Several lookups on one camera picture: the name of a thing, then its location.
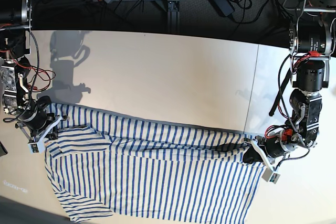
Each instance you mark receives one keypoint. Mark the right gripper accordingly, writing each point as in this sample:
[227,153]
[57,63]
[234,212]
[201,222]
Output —
[37,124]

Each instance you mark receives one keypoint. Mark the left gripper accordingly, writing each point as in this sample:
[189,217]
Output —
[272,150]

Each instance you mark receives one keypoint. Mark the blue white striped T-shirt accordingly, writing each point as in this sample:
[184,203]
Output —
[103,164]

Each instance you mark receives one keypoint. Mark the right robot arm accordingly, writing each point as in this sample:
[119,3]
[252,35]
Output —
[16,38]

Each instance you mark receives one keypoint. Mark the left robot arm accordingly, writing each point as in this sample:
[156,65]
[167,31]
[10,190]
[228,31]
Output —
[312,43]

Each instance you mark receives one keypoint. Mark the black object at left edge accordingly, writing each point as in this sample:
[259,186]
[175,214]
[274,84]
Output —
[3,150]

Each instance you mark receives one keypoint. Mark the black tripod stand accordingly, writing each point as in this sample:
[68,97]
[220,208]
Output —
[282,21]

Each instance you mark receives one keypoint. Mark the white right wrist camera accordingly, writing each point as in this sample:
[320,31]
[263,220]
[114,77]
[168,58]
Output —
[36,147]

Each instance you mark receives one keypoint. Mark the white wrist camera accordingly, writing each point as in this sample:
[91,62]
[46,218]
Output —
[36,147]
[270,175]

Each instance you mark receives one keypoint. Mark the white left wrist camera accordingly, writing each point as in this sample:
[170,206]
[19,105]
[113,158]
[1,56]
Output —
[270,175]

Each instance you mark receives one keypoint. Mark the aluminium frame post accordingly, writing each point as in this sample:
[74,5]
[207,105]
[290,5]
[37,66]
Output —
[173,16]

